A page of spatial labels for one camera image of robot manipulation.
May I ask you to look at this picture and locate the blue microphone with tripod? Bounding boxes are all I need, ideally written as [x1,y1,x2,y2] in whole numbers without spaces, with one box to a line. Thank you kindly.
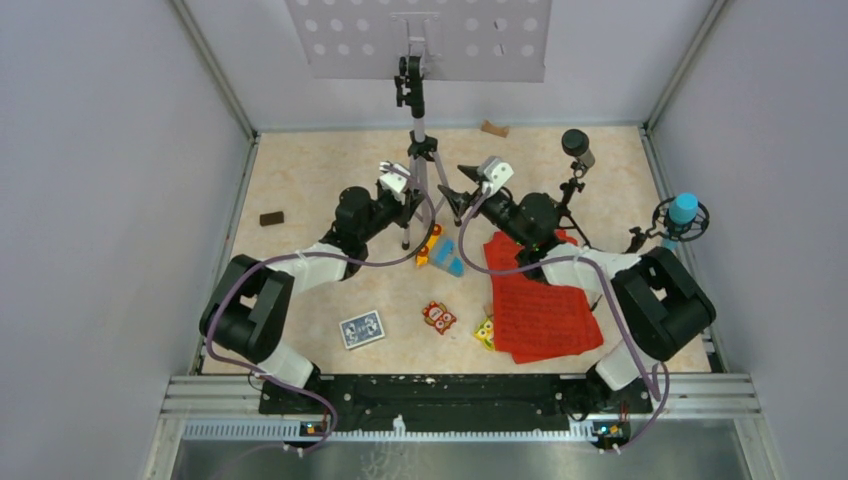
[625,192,711,253]

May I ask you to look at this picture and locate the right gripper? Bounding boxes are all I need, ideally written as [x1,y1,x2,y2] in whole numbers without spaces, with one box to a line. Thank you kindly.
[439,166,530,248]

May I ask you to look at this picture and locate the dark brown block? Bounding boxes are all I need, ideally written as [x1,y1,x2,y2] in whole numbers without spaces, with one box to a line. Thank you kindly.
[259,211,285,227]

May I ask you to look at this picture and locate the yellow owl toy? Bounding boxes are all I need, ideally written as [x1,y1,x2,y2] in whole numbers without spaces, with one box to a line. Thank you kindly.
[473,317,495,351]

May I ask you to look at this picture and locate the white music stand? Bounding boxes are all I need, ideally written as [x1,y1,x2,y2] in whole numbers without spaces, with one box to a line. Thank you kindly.
[284,0,554,252]

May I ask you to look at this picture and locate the toy brick car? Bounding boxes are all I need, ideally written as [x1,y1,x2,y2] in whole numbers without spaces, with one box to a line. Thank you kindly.
[414,224,465,278]

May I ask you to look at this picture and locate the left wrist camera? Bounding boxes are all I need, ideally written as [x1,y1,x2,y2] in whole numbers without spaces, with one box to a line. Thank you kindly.
[378,161,411,201]

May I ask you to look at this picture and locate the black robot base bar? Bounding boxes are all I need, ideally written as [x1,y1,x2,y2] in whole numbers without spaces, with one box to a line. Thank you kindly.
[258,374,653,433]

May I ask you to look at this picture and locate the wooden wedge block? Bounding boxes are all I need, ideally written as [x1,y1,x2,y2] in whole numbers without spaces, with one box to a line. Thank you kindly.
[480,120,510,138]

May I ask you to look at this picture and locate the black microphone tripod stand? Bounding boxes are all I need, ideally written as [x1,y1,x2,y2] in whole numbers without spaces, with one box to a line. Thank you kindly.
[557,128,596,246]

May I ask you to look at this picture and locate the red sheet music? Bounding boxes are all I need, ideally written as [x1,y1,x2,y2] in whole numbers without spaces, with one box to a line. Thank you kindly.
[482,229,605,366]

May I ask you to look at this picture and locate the red owl toy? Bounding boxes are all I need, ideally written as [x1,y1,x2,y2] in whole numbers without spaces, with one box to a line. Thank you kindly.
[422,301,457,335]

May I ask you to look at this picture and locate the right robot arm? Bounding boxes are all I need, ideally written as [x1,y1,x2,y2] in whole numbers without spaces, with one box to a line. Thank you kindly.
[438,157,717,412]

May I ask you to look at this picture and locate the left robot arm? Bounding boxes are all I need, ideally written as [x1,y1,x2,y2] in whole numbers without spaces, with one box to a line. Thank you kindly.
[199,186,435,414]

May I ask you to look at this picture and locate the blue playing card deck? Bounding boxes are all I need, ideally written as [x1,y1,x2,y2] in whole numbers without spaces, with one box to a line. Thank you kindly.
[339,310,385,350]

